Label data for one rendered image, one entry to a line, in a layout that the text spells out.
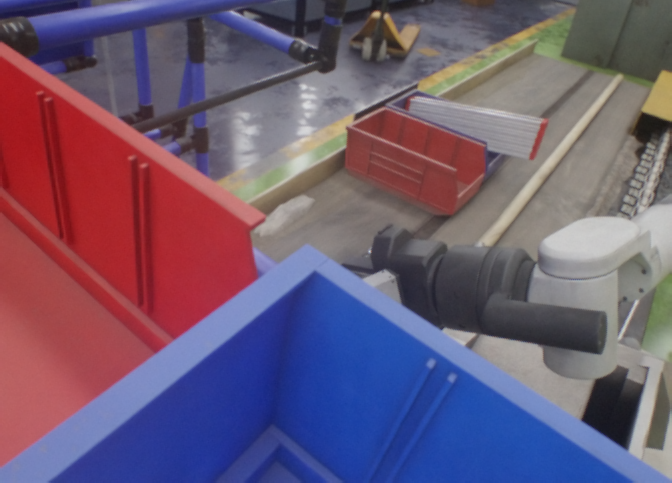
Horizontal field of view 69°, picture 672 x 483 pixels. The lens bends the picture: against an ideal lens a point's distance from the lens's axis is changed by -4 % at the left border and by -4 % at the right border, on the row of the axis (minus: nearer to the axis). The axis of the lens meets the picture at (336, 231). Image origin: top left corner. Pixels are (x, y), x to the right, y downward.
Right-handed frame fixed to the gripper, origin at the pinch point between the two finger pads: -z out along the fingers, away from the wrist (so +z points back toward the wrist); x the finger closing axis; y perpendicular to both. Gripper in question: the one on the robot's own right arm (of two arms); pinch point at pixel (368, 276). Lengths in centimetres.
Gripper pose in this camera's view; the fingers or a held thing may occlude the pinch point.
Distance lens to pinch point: 59.5
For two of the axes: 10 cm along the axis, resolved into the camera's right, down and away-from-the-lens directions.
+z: 7.8, 0.4, -6.3
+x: 2.5, 9.0, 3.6
